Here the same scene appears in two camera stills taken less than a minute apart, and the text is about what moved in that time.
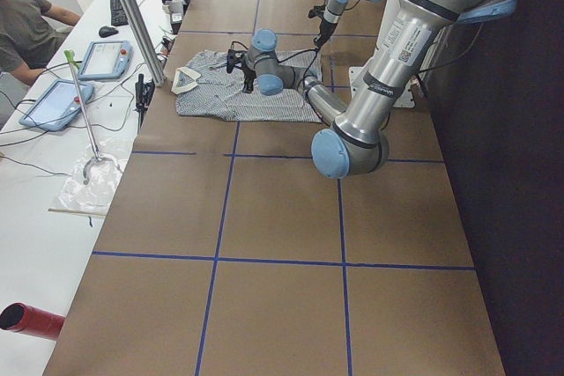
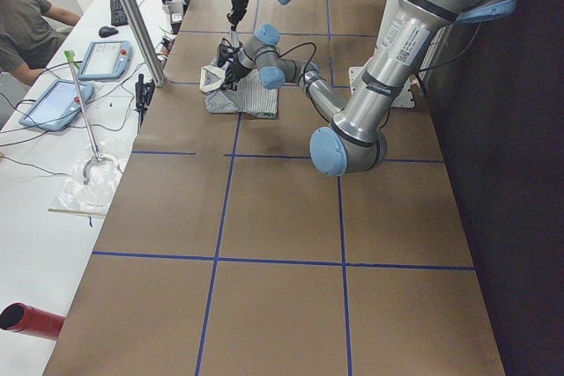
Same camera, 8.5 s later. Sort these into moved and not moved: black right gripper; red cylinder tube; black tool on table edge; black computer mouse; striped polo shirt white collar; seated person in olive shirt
Moved: striped polo shirt white collar; black right gripper
Not moved: black tool on table edge; black computer mouse; seated person in olive shirt; red cylinder tube
